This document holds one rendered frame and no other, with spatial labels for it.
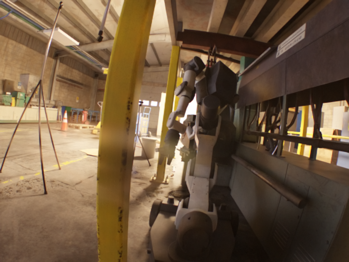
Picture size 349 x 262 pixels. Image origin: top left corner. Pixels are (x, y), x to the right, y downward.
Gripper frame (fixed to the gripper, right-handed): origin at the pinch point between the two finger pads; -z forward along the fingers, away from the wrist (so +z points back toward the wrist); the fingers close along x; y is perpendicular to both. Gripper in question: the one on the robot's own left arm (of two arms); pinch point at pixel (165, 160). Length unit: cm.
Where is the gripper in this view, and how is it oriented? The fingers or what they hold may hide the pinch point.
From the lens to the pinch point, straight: 116.3
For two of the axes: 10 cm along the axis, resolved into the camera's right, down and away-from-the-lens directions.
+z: 2.9, -9.0, 3.3
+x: -5.3, 1.4, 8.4
